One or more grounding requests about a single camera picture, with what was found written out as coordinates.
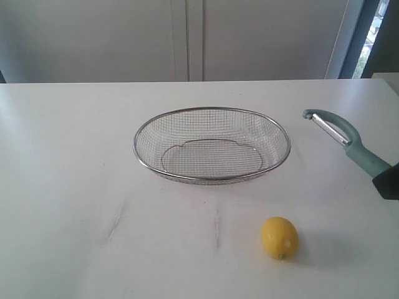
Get window with dark frame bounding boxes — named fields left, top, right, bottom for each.
left=339, top=0, right=398, bottom=79

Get teal handled vegetable peeler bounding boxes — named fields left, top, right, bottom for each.
left=302, top=109, right=391, bottom=178

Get oval wire mesh basket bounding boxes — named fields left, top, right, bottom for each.
left=132, top=107, right=291, bottom=186

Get yellow lemon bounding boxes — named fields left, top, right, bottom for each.
left=261, top=217, right=299, bottom=260

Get white cabinet doors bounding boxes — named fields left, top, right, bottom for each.
left=1, top=1, right=348, bottom=83

